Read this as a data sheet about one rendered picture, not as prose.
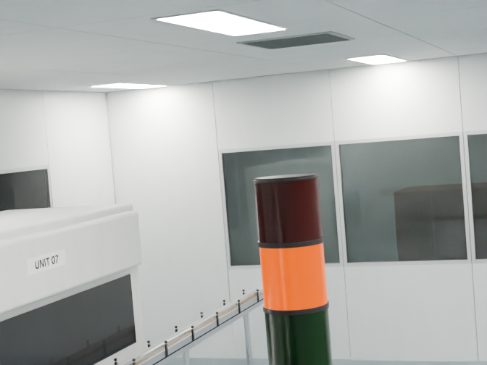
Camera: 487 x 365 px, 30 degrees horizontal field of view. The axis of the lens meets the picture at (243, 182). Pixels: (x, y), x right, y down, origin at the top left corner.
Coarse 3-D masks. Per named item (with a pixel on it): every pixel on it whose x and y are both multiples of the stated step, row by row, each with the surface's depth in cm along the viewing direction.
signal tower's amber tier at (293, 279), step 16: (272, 256) 67; (288, 256) 67; (304, 256) 67; (320, 256) 68; (272, 272) 68; (288, 272) 67; (304, 272) 67; (320, 272) 68; (272, 288) 68; (288, 288) 67; (304, 288) 67; (320, 288) 68; (272, 304) 68; (288, 304) 67; (304, 304) 67; (320, 304) 68
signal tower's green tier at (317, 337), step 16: (272, 320) 68; (288, 320) 67; (304, 320) 67; (320, 320) 68; (272, 336) 68; (288, 336) 67; (304, 336) 67; (320, 336) 68; (272, 352) 68; (288, 352) 67; (304, 352) 67; (320, 352) 68
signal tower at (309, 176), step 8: (272, 176) 70; (280, 176) 69; (288, 176) 68; (296, 176) 67; (304, 176) 67; (312, 176) 68; (312, 240) 67; (320, 240) 68; (328, 304) 69; (272, 312) 68; (280, 312) 67; (288, 312) 67; (296, 312) 67; (304, 312) 67; (312, 312) 67
